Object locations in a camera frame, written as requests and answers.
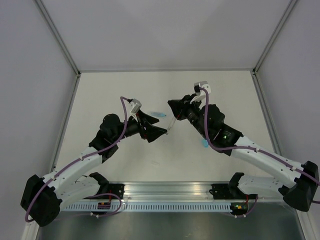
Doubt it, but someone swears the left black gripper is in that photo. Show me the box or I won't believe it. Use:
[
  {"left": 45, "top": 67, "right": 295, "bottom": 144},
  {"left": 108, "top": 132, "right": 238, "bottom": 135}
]
[{"left": 112, "top": 110, "right": 167, "bottom": 143}]

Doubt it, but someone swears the light blue highlighter cap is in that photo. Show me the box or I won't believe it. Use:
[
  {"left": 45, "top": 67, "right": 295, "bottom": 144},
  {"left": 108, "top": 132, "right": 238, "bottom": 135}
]
[{"left": 201, "top": 139, "right": 209, "bottom": 148}]

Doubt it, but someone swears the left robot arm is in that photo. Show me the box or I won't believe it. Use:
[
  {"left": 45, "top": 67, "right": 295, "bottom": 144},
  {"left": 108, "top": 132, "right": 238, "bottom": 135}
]
[{"left": 20, "top": 110, "right": 168, "bottom": 227}]

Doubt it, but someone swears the white slotted cable duct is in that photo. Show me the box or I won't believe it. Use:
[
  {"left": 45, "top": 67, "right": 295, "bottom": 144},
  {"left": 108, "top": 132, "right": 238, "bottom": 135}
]
[{"left": 59, "top": 201, "right": 248, "bottom": 213}]

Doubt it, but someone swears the white whiteboard marker pen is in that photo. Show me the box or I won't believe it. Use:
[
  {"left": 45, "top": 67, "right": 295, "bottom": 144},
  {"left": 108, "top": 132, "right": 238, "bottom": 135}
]
[{"left": 166, "top": 117, "right": 177, "bottom": 135}]

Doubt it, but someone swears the right aluminium frame post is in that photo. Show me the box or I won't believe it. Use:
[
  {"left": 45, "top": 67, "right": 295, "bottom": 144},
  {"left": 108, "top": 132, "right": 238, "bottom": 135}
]
[{"left": 251, "top": 0, "right": 299, "bottom": 75}]

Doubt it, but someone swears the black mounting plate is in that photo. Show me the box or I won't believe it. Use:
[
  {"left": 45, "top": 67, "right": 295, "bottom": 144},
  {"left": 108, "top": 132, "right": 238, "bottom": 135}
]
[
  {"left": 209, "top": 183, "right": 257, "bottom": 200},
  {"left": 96, "top": 183, "right": 126, "bottom": 200}
]

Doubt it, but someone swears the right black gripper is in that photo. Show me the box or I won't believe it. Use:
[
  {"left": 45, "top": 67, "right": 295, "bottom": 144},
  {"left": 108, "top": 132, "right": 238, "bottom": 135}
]
[{"left": 168, "top": 93, "right": 209, "bottom": 139}]

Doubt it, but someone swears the left aluminium frame post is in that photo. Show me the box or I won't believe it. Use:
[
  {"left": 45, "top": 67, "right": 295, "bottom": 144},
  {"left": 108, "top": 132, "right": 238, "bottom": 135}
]
[{"left": 33, "top": 0, "right": 81, "bottom": 77}]

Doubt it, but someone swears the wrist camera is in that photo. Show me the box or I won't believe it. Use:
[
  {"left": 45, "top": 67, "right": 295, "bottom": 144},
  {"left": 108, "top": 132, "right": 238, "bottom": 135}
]
[
  {"left": 193, "top": 81, "right": 211, "bottom": 97},
  {"left": 129, "top": 98, "right": 142, "bottom": 120}
]

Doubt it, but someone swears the aluminium frame post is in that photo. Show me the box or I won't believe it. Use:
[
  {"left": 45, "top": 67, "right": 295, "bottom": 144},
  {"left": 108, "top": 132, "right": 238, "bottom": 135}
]
[
  {"left": 251, "top": 0, "right": 299, "bottom": 75},
  {"left": 33, "top": 0, "right": 81, "bottom": 77}
]

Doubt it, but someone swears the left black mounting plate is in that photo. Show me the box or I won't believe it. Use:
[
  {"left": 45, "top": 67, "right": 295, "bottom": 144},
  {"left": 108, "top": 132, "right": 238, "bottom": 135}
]
[{"left": 96, "top": 183, "right": 126, "bottom": 200}]

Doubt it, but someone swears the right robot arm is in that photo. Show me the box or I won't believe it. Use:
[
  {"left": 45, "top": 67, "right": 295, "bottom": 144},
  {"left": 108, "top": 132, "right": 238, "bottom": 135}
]
[{"left": 167, "top": 94, "right": 320, "bottom": 212}]

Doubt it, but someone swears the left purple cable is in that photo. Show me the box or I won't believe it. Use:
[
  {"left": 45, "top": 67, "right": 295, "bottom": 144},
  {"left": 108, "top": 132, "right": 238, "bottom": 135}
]
[{"left": 24, "top": 96, "right": 133, "bottom": 223}]

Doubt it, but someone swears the light blue highlighter pen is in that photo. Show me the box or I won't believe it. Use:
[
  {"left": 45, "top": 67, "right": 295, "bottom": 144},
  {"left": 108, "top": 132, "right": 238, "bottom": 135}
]
[{"left": 149, "top": 111, "right": 167, "bottom": 118}]

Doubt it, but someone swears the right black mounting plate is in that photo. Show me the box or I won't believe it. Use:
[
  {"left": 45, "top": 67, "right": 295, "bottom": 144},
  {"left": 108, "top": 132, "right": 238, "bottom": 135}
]
[{"left": 209, "top": 183, "right": 257, "bottom": 200}]

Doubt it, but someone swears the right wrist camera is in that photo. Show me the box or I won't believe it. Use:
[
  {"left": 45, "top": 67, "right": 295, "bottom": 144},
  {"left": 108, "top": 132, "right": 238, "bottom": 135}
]
[{"left": 193, "top": 81, "right": 211, "bottom": 97}]

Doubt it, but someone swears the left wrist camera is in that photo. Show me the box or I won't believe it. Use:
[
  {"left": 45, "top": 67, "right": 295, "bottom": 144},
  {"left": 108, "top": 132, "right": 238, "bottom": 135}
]
[{"left": 129, "top": 98, "right": 142, "bottom": 120}]

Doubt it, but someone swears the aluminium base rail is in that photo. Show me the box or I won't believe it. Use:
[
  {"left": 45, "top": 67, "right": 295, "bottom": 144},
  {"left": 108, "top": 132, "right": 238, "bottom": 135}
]
[{"left": 82, "top": 181, "right": 296, "bottom": 202}]

